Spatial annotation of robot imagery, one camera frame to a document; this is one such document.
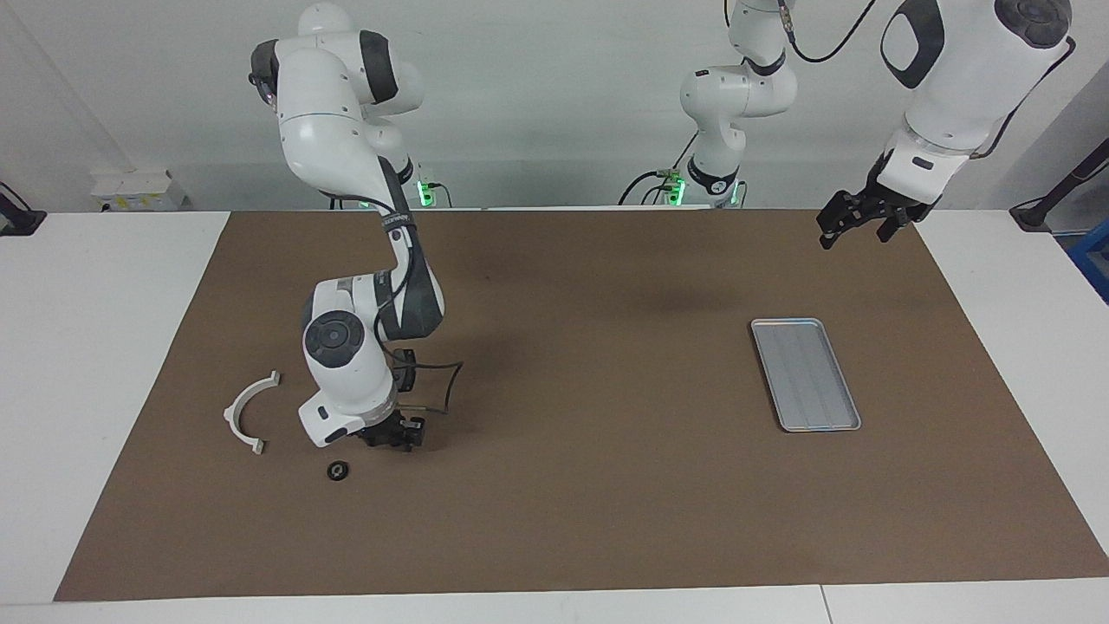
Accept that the brown table mat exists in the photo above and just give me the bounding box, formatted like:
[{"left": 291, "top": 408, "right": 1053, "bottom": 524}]
[{"left": 54, "top": 208, "right": 1109, "bottom": 603}]

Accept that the white curved plastic bracket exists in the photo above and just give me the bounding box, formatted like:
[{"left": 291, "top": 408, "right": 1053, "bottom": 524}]
[{"left": 223, "top": 370, "right": 282, "bottom": 457}]

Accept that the white box with yellow labels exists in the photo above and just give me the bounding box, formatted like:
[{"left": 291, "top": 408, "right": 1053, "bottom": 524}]
[{"left": 90, "top": 168, "right": 188, "bottom": 212}]

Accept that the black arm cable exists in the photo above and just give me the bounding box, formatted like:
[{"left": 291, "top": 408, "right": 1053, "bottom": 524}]
[
  {"left": 775, "top": 0, "right": 1079, "bottom": 162},
  {"left": 373, "top": 260, "right": 465, "bottom": 416}
]

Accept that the blue crate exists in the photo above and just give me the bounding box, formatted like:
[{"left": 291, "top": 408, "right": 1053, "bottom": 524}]
[{"left": 1067, "top": 217, "right": 1109, "bottom": 304}]

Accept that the black stand with pole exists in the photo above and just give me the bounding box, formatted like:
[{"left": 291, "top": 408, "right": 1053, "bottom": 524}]
[{"left": 1008, "top": 137, "right": 1109, "bottom": 233}]

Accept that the silver metal tray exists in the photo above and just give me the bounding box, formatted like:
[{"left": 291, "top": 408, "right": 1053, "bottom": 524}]
[{"left": 750, "top": 317, "right": 863, "bottom": 433}]

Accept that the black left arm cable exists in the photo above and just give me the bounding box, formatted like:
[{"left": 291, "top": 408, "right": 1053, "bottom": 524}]
[{"left": 775, "top": 0, "right": 1079, "bottom": 162}]

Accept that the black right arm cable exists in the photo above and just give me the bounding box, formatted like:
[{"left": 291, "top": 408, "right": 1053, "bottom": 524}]
[{"left": 373, "top": 260, "right": 465, "bottom": 416}]

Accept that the black left base cable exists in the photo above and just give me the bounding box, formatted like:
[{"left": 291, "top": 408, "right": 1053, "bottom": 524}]
[{"left": 617, "top": 130, "right": 699, "bottom": 208}]

